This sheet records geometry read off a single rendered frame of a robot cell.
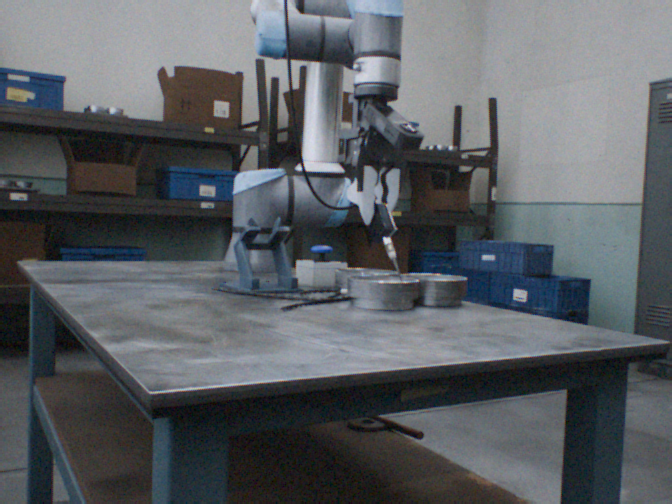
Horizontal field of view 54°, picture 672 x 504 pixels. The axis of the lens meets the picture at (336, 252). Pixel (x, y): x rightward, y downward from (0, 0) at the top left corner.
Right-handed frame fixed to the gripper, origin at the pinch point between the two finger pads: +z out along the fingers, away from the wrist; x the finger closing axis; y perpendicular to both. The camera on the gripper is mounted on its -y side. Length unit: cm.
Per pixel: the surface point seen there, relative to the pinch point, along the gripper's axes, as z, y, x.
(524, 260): 25, 232, -298
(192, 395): 14, -39, 44
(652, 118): -71, 165, -333
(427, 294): 11.3, -8.4, -3.6
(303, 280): 12.1, 20.5, 1.3
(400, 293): 10.6, -11.3, 3.9
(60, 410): 38, 45, 38
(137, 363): 13, -29, 46
